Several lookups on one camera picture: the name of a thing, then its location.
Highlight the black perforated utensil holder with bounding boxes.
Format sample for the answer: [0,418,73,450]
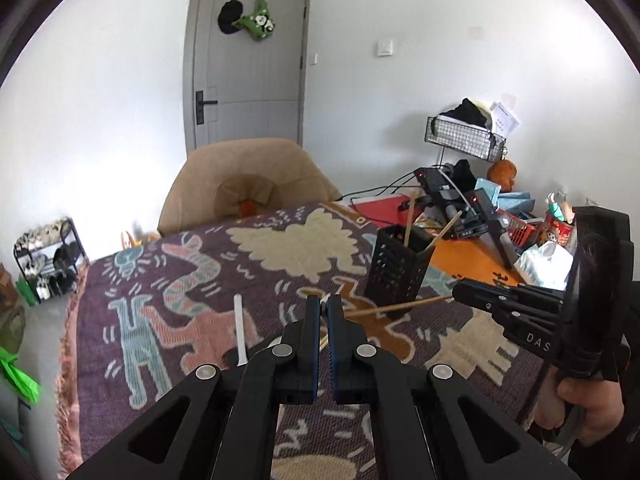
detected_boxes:
[363,224,435,319]

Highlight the person's right hand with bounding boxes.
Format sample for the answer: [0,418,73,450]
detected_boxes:
[537,367,626,447]

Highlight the red cloth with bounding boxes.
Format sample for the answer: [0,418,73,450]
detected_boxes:
[349,194,427,229]

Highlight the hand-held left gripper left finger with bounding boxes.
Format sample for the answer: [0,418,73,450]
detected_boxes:
[65,294,322,480]

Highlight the wooden chopstick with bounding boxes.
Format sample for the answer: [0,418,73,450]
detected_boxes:
[424,209,464,252]
[403,189,419,250]
[344,294,457,318]

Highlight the white papers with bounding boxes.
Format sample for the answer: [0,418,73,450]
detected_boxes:
[490,101,521,139]

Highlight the black cloth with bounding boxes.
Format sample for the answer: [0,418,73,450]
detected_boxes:
[439,98,494,129]

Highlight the small figurine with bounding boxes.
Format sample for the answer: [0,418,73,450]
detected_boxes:
[545,190,576,224]

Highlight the light blue box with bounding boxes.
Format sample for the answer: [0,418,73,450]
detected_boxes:
[474,178,504,206]

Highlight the printed blanket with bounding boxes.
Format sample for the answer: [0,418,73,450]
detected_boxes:
[54,201,557,480]

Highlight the white plastic spoon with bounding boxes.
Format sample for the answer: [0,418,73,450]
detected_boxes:
[233,294,249,367]

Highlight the black door handle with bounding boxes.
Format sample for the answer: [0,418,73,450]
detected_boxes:
[195,90,220,126]

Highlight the black shoe rack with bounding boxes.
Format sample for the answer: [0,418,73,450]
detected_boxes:
[13,217,90,304]

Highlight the black cable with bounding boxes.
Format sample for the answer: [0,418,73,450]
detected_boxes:
[342,172,427,199]

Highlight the black hat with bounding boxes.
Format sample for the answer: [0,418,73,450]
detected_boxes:
[217,0,245,36]

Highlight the black pouch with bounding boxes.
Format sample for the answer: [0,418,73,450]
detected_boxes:
[452,159,477,194]

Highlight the grey door with hooks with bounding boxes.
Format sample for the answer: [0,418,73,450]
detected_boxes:
[182,0,312,157]

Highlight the tan upholstered chair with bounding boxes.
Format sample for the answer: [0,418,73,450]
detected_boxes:
[157,137,344,237]

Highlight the green plush toy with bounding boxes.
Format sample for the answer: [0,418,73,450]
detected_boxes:
[235,0,277,44]

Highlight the red plastic basket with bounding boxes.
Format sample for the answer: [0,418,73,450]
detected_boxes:
[504,209,544,250]

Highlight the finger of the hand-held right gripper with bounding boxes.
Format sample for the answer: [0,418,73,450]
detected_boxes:
[451,277,568,307]
[479,303,566,330]

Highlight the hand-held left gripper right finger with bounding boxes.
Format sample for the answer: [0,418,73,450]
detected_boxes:
[327,294,581,480]

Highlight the yellow snack packet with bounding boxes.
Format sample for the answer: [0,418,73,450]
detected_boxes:
[416,212,453,239]

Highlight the orange plush toy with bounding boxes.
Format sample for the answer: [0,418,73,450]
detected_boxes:
[487,158,519,192]

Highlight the bright green plastic toy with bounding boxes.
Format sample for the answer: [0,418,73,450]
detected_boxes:
[0,349,42,405]

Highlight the black wire basket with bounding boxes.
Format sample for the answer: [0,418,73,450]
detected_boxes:
[425,115,507,163]

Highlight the green bag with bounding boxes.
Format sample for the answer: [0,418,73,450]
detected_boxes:
[15,279,42,307]

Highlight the cream hat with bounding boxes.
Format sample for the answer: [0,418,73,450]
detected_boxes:
[472,100,497,134]

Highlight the red can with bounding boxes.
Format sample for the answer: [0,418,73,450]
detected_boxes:
[542,210,576,247]

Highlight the white plastic bag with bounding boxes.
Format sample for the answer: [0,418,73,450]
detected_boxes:
[513,240,574,291]

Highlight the black electronic device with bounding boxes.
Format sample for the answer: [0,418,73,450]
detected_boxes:
[452,190,522,269]
[414,167,482,222]

